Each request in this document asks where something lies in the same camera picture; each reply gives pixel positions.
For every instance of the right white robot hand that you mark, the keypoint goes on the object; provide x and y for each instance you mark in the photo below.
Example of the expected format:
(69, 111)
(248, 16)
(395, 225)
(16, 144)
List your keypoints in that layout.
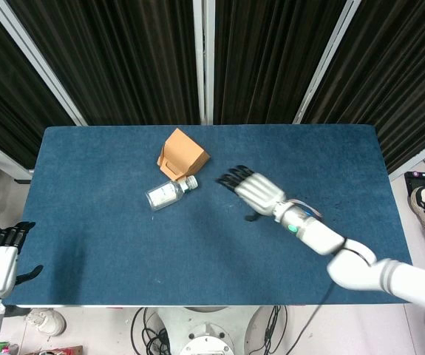
(260, 189)

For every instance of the blue felt table mat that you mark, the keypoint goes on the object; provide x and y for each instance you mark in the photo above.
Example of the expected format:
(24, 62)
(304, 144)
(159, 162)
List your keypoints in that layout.
(212, 218)

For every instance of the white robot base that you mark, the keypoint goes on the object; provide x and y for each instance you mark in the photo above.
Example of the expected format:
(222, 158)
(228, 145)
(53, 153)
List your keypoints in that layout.
(212, 331)

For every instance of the clear plastic bottle white cap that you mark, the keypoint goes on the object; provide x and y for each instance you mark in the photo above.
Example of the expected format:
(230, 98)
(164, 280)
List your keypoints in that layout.
(168, 194)

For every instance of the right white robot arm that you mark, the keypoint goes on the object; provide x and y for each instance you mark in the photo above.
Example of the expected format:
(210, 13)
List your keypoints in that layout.
(349, 251)

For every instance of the orange cardboard box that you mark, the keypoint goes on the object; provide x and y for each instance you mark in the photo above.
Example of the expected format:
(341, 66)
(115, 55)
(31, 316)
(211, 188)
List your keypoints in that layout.
(182, 156)

